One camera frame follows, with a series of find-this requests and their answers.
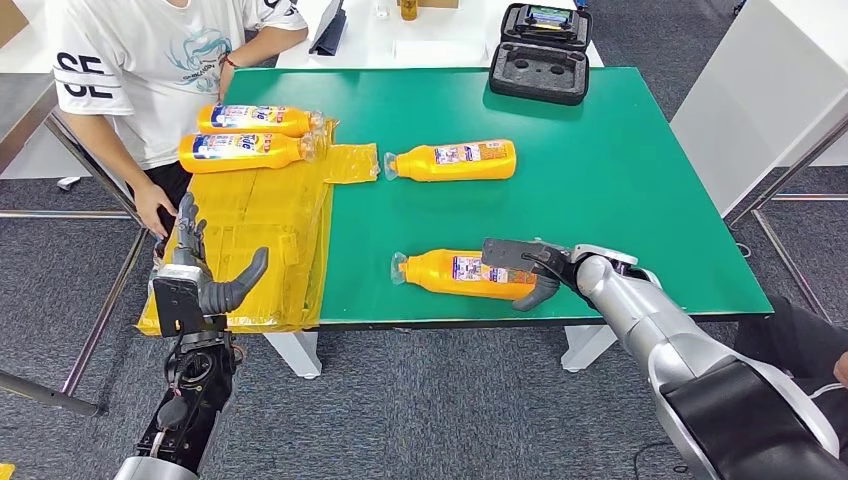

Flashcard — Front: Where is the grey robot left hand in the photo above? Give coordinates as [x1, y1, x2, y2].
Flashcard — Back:
[170, 192, 270, 316]

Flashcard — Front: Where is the white desk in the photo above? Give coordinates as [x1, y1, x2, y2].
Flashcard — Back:
[0, 0, 127, 207]
[669, 0, 848, 219]

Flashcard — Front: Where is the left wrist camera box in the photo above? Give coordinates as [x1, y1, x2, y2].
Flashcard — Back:
[150, 263, 230, 338]

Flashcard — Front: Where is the grey metal desk frame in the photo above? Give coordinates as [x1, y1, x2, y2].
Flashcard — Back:
[725, 112, 848, 323]

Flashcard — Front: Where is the grey metal table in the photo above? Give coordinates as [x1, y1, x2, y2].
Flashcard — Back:
[0, 72, 147, 420]

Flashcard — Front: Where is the white table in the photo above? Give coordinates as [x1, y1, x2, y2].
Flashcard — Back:
[275, 0, 605, 70]

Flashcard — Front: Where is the orange detergent bottle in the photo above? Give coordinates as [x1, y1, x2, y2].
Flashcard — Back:
[390, 248, 541, 303]
[197, 103, 326, 138]
[177, 131, 318, 175]
[384, 139, 518, 183]

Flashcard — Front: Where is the person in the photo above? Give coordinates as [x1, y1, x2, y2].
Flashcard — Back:
[731, 294, 848, 465]
[46, 0, 309, 240]

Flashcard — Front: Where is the tablet in dark cover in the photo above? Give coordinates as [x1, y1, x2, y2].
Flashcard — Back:
[308, 0, 348, 57]

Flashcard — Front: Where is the controller with screen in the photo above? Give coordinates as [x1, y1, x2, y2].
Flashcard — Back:
[527, 5, 574, 31]

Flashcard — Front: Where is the yellow taped cardboard mat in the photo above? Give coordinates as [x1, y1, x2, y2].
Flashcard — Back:
[135, 113, 380, 336]

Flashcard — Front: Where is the brown board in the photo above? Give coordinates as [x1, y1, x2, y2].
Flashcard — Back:
[0, 0, 28, 48]

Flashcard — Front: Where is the white table leg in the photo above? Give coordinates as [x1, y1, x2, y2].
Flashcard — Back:
[263, 331, 323, 381]
[561, 324, 617, 373]

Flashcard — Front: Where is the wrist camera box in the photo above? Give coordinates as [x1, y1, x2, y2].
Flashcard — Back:
[481, 237, 564, 276]
[150, 263, 230, 338]

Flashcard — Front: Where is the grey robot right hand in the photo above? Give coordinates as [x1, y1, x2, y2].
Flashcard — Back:
[511, 246, 579, 313]

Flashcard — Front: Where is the black floor cable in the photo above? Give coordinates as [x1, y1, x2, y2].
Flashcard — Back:
[632, 442, 670, 480]

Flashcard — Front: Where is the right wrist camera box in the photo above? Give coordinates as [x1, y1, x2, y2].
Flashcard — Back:
[481, 237, 564, 276]

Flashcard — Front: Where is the black foam carrying case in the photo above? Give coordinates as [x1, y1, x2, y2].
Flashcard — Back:
[488, 2, 593, 107]

